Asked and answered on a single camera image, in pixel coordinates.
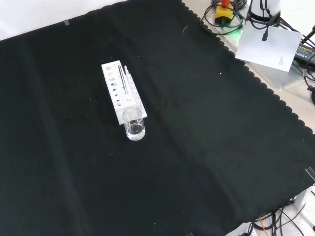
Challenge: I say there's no black floor cable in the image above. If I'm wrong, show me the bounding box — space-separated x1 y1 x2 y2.
277 203 309 236

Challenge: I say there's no white test tube rack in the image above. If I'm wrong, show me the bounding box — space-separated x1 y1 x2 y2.
101 60 148 126

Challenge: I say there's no black looped cable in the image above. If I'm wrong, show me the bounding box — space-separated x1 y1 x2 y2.
199 0 247 35

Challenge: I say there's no white bench bracket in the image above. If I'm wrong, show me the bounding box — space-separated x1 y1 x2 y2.
293 185 315 210

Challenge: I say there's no black tripod leg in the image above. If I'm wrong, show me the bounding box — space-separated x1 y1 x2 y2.
301 24 315 48

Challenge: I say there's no black bench cloth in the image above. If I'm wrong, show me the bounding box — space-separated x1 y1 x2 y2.
0 0 315 236

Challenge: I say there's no small glass beaker with water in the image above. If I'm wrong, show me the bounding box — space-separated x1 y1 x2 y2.
122 107 146 142

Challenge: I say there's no clear glass rod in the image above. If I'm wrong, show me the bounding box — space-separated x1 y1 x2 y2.
118 64 129 96

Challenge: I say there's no white paper sheet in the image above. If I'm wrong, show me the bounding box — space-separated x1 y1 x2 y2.
235 24 304 73

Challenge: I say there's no black power adapter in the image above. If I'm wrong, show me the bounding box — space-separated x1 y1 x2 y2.
294 42 315 65

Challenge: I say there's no yellow stop button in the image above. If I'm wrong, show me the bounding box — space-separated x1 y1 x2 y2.
215 0 234 27

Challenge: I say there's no orange cable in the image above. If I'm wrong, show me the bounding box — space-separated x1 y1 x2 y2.
258 215 271 234

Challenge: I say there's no black cable with plug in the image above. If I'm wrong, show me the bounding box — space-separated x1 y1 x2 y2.
260 0 271 42

